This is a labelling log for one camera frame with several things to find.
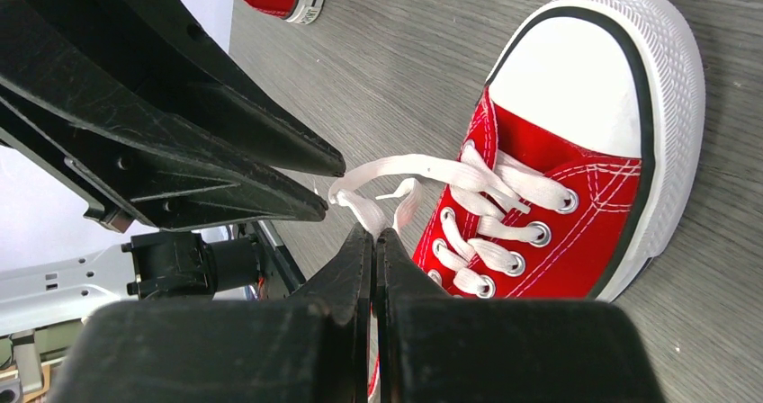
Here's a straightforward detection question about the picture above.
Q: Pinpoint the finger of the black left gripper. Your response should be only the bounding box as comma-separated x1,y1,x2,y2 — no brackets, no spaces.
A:
1,0,346,176
1,0,328,231

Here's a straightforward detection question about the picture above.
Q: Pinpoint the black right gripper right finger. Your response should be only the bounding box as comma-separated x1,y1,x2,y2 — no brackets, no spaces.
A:
373,228,446,402

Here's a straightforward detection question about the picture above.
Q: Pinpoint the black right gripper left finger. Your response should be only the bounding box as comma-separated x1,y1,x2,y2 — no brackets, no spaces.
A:
293,224,375,402

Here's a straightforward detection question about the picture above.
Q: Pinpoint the white shoelace of sneaker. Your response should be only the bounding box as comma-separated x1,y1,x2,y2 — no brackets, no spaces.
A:
328,141,579,299

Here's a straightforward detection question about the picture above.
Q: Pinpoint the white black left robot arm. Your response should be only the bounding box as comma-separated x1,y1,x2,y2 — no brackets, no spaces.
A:
1,0,346,402

